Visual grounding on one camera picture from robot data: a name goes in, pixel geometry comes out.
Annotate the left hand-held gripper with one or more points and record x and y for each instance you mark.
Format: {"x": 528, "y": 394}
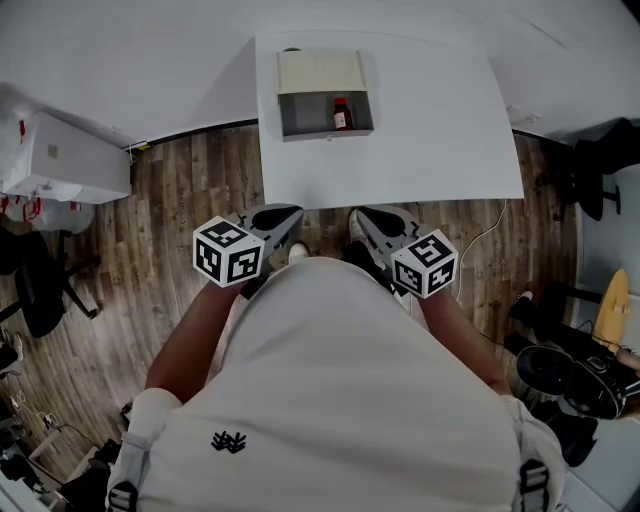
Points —
{"x": 227, "y": 250}

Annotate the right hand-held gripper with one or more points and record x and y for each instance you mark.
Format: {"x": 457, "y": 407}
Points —
{"x": 425, "y": 262}

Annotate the small red bottle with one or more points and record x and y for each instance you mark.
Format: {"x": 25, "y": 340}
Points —
{"x": 342, "y": 114}

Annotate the grey box with beige lid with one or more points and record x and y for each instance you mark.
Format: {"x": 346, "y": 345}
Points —
{"x": 320, "y": 75}

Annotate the person's left forearm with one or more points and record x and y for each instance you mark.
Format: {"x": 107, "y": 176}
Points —
{"x": 190, "y": 340}

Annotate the person's right forearm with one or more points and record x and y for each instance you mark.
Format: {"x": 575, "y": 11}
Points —
{"x": 460, "y": 340}

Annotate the person's left white shoe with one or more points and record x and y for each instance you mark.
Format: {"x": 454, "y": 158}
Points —
{"x": 298, "y": 251}

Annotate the person's white t-shirt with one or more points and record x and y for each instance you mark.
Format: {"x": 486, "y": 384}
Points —
{"x": 330, "y": 390}

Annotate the white cabinet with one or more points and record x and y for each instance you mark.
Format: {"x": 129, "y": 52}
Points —
{"x": 75, "y": 165}

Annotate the clear plastic bag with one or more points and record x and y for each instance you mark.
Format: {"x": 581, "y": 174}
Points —
{"x": 55, "y": 214}

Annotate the black round appliance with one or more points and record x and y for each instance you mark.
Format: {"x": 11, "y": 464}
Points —
{"x": 565, "y": 375}

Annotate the yellow board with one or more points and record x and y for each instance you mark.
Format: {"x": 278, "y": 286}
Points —
{"x": 614, "y": 300}

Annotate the black office chair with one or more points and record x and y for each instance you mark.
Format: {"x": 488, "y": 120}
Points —
{"x": 37, "y": 295}

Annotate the black chair with draped cloth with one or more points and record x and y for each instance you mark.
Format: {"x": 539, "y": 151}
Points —
{"x": 600, "y": 150}

